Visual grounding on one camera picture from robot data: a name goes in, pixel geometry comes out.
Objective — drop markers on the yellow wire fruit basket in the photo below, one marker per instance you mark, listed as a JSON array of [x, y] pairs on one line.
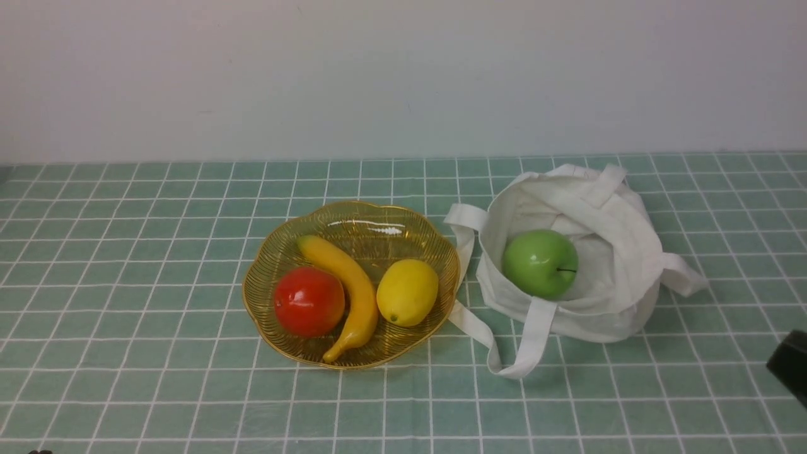
[[375, 236]]

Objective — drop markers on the yellow lemon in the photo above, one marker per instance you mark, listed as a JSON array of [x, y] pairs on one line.
[[407, 292]]

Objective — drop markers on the white cloth bag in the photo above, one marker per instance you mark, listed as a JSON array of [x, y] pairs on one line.
[[622, 261]]

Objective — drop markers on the yellow banana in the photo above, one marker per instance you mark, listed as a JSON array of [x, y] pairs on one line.
[[363, 315]]

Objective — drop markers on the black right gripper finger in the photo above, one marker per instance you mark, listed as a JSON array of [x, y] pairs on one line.
[[788, 364]]

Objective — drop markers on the green checkered tablecloth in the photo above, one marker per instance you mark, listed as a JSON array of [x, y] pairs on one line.
[[124, 331]]

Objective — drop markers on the red apple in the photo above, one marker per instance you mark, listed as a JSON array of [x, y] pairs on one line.
[[309, 302]]

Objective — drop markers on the green apple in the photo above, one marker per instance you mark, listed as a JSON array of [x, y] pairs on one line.
[[542, 263]]

